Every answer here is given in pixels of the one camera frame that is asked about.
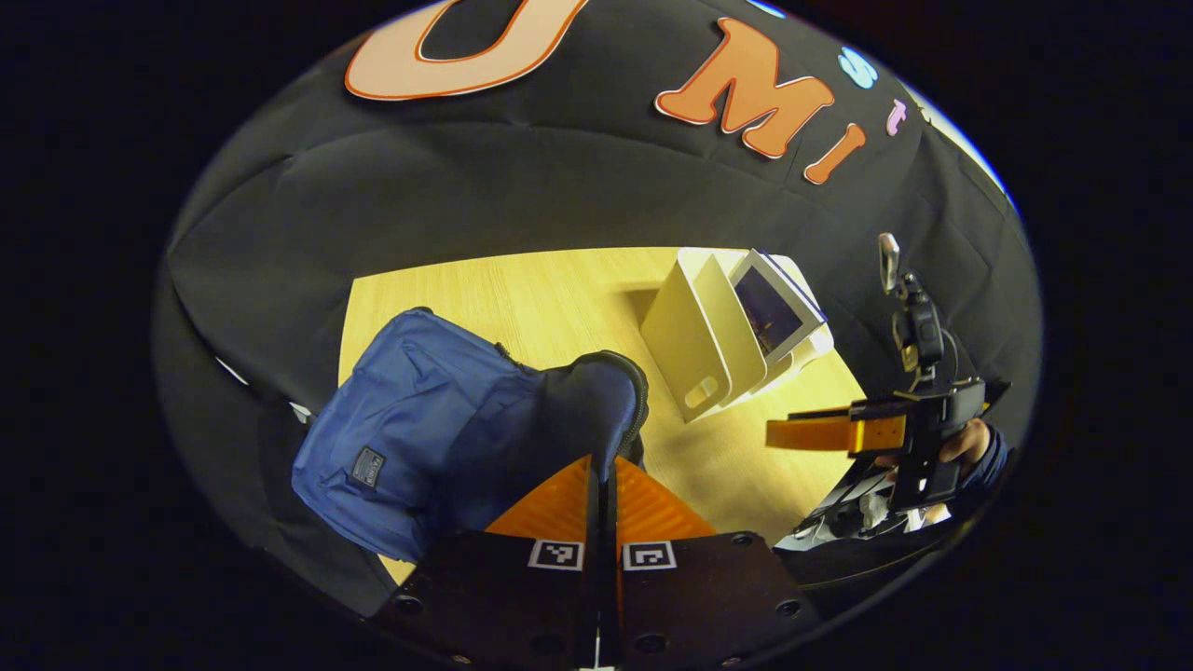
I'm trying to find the black backdrop cloth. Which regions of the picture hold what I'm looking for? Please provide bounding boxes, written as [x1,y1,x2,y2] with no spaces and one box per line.
[154,0,1043,616]

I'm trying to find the blue cover book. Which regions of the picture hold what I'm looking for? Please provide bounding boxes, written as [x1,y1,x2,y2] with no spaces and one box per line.
[728,247,830,367]

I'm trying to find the white bookshelf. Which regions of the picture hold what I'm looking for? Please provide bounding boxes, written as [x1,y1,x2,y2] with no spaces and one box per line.
[639,246,836,426]

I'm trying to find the blue schoolbag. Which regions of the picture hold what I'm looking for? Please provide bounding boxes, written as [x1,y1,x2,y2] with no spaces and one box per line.
[290,307,651,564]

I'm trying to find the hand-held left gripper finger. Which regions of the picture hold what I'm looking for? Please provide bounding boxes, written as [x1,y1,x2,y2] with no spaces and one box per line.
[605,454,822,671]
[372,454,606,671]

